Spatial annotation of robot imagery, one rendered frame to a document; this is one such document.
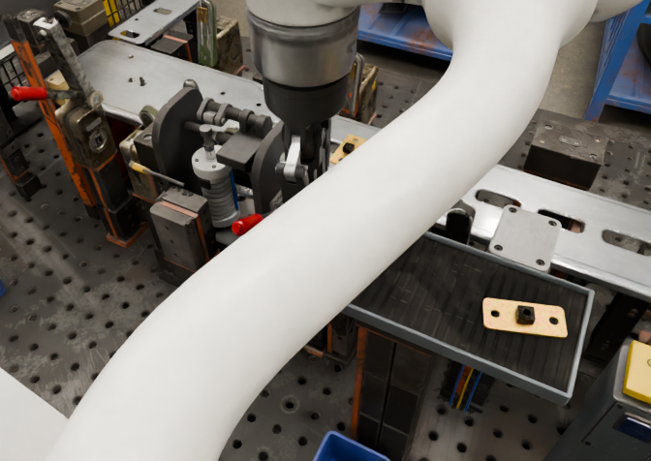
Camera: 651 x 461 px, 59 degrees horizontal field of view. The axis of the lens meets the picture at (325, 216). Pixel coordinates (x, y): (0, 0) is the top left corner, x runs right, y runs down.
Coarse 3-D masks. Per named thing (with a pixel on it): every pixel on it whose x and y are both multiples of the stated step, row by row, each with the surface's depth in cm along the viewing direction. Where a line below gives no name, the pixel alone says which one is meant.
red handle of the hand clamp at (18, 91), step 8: (16, 88) 90; (24, 88) 91; (32, 88) 92; (40, 88) 94; (16, 96) 90; (24, 96) 91; (32, 96) 92; (40, 96) 94; (48, 96) 96; (56, 96) 97; (64, 96) 99; (72, 96) 100; (80, 96) 102
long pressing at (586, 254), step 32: (96, 64) 122; (128, 64) 122; (160, 64) 122; (192, 64) 122; (128, 96) 114; (160, 96) 114; (224, 96) 114; (256, 96) 114; (224, 128) 107; (352, 128) 107; (512, 192) 96; (544, 192) 96; (576, 192) 96; (480, 224) 91; (608, 224) 91; (640, 224) 91; (576, 256) 86; (608, 256) 86; (640, 256) 86; (608, 288) 84; (640, 288) 82
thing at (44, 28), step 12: (60, 12) 93; (36, 24) 91; (48, 24) 91; (60, 24) 93; (48, 36) 92; (60, 36) 92; (48, 48) 95; (60, 48) 93; (72, 48) 95; (60, 60) 96; (72, 60) 96; (60, 72) 99; (72, 72) 97; (84, 72) 100; (72, 84) 101; (84, 84) 101; (84, 96) 102
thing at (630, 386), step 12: (636, 348) 58; (648, 348) 58; (636, 360) 57; (648, 360) 57; (636, 372) 56; (648, 372) 56; (624, 384) 56; (636, 384) 55; (648, 384) 55; (636, 396) 55; (648, 396) 54
